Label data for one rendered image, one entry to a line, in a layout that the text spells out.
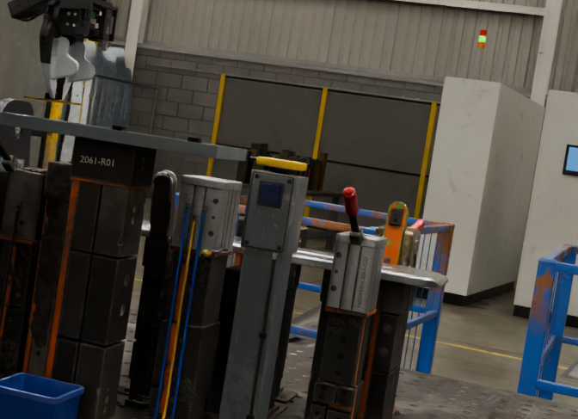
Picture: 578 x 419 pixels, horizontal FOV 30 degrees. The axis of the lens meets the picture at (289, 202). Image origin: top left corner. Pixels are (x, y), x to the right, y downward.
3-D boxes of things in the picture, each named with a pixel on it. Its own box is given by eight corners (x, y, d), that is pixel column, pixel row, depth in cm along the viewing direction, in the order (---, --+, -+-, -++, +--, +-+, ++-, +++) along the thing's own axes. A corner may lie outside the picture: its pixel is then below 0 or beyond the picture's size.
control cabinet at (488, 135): (467, 280, 1196) (502, 60, 1183) (514, 289, 1176) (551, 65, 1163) (406, 295, 974) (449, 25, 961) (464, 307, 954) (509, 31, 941)
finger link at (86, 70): (85, 103, 164) (91, 42, 163) (52, 98, 166) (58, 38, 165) (96, 103, 167) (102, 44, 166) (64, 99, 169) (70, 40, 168)
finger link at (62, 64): (67, 99, 160) (78, 37, 160) (34, 94, 162) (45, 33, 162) (79, 101, 163) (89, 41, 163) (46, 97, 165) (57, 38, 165)
